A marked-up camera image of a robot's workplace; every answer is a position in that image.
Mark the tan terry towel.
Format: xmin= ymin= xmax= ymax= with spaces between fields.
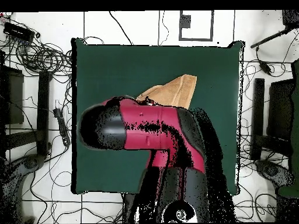
xmin=135 ymin=73 xmax=197 ymax=110

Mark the dark green table cloth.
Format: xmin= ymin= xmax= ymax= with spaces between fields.
xmin=71 ymin=37 xmax=245 ymax=195

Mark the black power strip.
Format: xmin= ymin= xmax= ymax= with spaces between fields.
xmin=53 ymin=107 xmax=71 ymax=148

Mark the black upright bar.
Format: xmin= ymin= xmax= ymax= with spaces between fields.
xmin=250 ymin=78 xmax=266 ymax=161
xmin=36 ymin=71 xmax=51 ymax=156

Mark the dark grey square plate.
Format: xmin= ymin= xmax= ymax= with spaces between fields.
xmin=179 ymin=14 xmax=192 ymax=29

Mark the dark stand base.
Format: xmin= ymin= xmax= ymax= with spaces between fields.
xmin=0 ymin=153 xmax=46 ymax=223
xmin=255 ymin=159 xmax=295 ymax=188

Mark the black power adapter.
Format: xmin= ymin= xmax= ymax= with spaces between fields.
xmin=258 ymin=61 xmax=273 ymax=76

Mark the dark box panel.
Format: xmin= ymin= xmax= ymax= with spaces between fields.
xmin=266 ymin=79 xmax=295 ymax=142
xmin=0 ymin=65 xmax=25 ymax=125

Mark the black tripod boom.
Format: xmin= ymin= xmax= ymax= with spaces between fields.
xmin=250 ymin=9 xmax=299 ymax=49

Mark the grey square frame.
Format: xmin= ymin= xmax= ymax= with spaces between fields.
xmin=179 ymin=10 xmax=214 ymax=42

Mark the long black cable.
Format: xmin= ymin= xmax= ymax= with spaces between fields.
xmin=108 ymin=10 xmax=134 ymax=46

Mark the black cable bundle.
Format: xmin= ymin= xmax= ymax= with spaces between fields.
xmin=13 ymin=39 xmax=72 ymax=78

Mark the black network switch box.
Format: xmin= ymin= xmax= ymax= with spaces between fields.
xmin=3 ymin=21 xmax=36 ymax=43

